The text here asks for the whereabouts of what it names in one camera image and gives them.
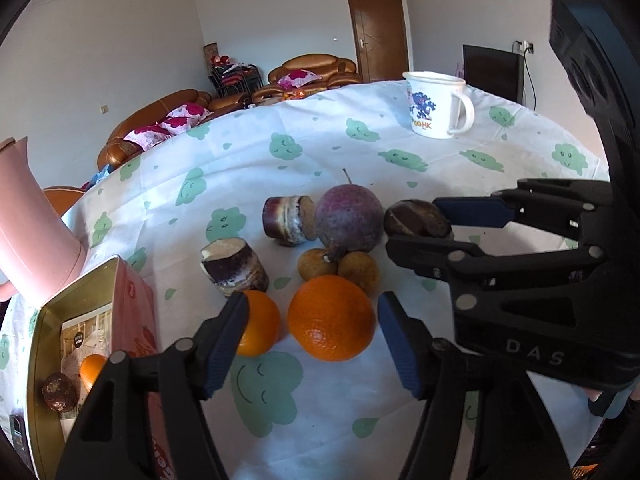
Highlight brown chestnut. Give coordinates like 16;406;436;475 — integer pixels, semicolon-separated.
42;373;78;413
383;200;453;241

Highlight pink electric kettle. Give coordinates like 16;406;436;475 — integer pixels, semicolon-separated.
0;136;87;311

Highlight blue checked cloth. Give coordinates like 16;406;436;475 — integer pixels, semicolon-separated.
82;165;113;191

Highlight white green cloud tablecloth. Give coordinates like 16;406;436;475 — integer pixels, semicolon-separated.
0;79;613;480

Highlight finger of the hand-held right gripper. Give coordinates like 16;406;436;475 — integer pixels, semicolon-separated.
385;236;608;311
432;177;613;251

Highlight sugarcane piece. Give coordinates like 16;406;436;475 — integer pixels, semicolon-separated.
200;238;271;297
263;195;317;247

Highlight white printed mug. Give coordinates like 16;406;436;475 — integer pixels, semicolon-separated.
403;71;475;140

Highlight black television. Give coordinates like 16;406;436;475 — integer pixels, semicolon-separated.
462;44;525;106

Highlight brown leather armchair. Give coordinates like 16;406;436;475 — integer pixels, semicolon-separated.
252;53;361;106

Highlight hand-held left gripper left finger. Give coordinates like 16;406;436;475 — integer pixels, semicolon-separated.
55;290;251;480

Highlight orange wooden stool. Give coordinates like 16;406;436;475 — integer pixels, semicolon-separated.
41;186;88;231

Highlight small orange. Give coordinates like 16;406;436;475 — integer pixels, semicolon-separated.
79;353;108;392
235;290;282;358

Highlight black phone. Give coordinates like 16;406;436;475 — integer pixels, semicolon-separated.
9;414;26;456

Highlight pink floral pillow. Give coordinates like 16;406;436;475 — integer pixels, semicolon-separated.
159;103;211;136
122;125;173;151
277;70;321;90

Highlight brown leather sofa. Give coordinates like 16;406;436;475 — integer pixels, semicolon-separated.
96;89;251;171

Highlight gold and pink tin box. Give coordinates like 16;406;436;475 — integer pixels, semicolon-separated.
27;255;176;480

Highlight wooden coffee table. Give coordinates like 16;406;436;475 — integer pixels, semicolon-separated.
260;87;326;106

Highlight black power cable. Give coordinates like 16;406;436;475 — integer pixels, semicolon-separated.
522;52;538;111

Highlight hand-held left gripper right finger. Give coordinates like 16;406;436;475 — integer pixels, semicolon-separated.
377;290;573;480

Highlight large orange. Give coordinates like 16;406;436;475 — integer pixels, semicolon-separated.
287;275;377;362

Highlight printed paper card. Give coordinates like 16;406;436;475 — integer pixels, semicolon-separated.
60;307;113;421

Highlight brown wooden door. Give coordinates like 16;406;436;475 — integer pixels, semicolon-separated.
346;0;410;83

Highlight purple passion fruit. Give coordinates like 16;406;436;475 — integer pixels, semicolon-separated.
314;169;385;253

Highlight stacked dark chairs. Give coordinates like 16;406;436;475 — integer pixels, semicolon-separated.
207;62;263;98

